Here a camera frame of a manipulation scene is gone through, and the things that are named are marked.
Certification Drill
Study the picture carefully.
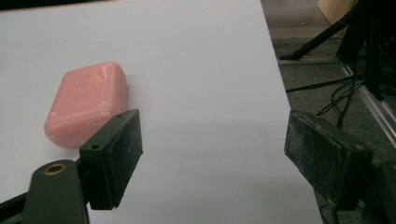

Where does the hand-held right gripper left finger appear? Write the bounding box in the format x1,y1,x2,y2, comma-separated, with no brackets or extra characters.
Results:
78,108,144,211

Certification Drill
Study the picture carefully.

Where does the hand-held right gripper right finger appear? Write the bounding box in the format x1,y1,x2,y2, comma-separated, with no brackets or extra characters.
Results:
284,109,375,212

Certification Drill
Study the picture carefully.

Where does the pink soap bar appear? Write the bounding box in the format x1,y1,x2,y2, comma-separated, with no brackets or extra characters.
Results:
43,61,129,149

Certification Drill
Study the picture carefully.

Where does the black tripod leg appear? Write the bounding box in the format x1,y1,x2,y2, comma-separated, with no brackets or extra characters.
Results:
278,10,359,62

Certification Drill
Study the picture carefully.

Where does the black metal stand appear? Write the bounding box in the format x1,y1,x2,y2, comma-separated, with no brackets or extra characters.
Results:
335,0,396,102

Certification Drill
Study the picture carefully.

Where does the wooden board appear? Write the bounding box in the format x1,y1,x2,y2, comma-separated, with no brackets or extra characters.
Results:
317,0,359,26

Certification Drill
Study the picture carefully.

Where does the black cable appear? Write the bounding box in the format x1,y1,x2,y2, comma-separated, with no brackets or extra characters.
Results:
285,74,367,129

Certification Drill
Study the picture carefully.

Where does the aluminium frame rail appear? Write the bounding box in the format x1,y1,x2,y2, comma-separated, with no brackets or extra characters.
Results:
340,60,396,148

